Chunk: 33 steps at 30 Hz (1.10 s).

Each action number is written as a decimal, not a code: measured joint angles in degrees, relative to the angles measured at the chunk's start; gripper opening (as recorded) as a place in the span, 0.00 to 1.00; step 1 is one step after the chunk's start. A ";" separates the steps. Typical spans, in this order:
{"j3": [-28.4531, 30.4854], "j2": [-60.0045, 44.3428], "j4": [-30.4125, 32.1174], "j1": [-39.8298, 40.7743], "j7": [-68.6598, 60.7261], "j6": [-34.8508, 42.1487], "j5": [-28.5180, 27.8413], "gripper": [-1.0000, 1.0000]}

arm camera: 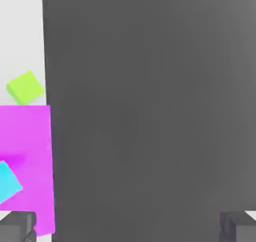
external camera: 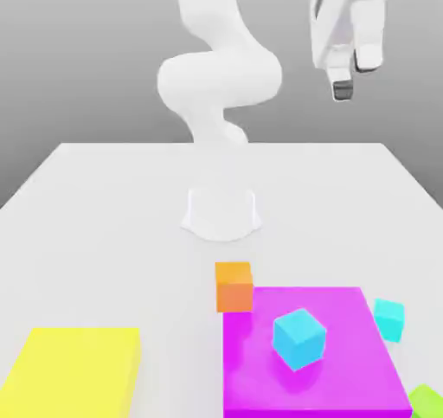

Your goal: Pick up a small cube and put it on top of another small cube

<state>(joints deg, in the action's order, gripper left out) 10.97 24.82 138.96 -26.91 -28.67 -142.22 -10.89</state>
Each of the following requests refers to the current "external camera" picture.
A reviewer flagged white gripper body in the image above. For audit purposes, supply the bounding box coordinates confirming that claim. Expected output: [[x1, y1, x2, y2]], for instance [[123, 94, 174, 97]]
[[306, 0, 394, 70]]

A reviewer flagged small orange cube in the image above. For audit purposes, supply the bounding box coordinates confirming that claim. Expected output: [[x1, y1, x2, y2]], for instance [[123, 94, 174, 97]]
[[215, 260, 254, 314]]

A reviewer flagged small cyan cube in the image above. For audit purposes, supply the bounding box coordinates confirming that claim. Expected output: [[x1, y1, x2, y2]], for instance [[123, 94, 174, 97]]
[[372, 298, 406, 344]]

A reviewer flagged small blue cube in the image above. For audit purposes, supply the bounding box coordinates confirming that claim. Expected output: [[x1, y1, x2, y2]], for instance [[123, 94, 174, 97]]
[[272, 307, 328, 373]]

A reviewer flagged small green cube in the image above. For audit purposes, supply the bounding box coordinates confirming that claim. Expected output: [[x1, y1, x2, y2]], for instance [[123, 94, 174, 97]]
[[407, 383, 443, 418]]

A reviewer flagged large magenta box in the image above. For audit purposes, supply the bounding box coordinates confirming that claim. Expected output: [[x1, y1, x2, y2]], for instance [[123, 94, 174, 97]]
[[222, 286, 415, 418]]

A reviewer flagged large yellow box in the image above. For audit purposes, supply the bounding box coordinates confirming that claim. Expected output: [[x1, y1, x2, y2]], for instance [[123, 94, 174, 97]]
[[0, 326, 142, 418]]

